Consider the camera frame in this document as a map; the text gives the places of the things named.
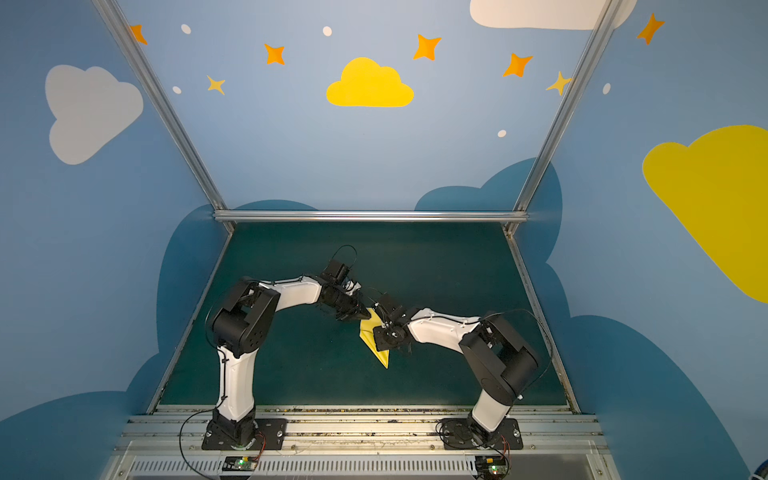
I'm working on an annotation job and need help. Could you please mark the yellow square paper sheet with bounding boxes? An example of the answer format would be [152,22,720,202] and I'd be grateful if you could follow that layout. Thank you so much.
[359,308,389,369]

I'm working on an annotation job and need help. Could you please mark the aluminium frame post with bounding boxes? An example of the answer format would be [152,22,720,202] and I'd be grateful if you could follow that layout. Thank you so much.
[503,0,624,239]
[92,0,228,213]

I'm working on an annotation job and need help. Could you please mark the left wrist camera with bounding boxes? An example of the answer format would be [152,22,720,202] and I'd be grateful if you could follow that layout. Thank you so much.
[320,258,361,294]

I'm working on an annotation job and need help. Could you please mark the front aluminium rail bed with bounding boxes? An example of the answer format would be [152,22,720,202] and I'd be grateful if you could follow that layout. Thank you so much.
[103,405,619,479]

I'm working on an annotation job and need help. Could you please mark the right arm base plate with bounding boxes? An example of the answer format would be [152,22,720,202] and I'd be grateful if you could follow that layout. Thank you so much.
[436,417,523,450]

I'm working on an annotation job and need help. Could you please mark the green circuit board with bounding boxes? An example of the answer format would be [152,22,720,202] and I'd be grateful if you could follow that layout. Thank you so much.
[475,456,509,480]
[222,456,260,472]

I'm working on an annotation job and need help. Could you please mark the white slotted cable duct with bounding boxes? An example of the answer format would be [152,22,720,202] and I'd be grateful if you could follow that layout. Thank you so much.
[130,456,477,478]

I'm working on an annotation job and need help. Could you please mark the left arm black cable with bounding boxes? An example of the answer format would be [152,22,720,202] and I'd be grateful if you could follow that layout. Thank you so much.
[177,243,359,480]

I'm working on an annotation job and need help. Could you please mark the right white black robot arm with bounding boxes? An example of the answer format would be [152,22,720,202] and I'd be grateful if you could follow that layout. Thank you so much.
[368,303,539,450]

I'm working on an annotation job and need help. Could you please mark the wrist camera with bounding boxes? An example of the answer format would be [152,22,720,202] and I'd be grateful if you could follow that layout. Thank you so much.
[320,258,361,294]
[374,294,406,325]

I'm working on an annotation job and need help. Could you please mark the right green circuit board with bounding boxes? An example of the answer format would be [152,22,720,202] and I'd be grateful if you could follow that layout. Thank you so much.
[475,456,509,480]

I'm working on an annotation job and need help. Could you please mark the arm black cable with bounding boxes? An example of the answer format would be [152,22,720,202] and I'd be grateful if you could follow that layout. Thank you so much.
[434,308,554,466]
[177,243,359,480]

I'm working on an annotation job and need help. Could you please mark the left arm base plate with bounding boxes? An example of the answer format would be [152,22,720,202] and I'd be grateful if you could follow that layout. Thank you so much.
[201,418,287,451]

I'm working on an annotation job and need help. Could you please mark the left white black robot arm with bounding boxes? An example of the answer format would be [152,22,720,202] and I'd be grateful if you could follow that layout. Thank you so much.
[202,275,370,450]

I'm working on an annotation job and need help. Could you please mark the rear aluminium frame crossbar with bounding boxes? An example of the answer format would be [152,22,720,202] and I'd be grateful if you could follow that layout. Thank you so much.
[214,210,528,223]

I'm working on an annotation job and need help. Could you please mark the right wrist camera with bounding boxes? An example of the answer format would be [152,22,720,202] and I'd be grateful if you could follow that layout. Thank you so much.
[374,294,406,325]

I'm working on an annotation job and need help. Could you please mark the right aluminium frame post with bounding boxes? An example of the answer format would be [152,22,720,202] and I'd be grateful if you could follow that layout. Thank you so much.
[503,0,624,239]

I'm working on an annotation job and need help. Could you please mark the left green circuit board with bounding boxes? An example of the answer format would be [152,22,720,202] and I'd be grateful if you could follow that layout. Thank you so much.
[222,456,260,472]

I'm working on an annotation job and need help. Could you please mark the left aluminium frame post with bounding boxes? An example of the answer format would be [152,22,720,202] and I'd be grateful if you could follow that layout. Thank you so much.
[92,0,228,213]

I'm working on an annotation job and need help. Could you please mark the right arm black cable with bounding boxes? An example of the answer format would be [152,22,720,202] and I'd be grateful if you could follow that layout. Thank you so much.
[434,308,554,466]

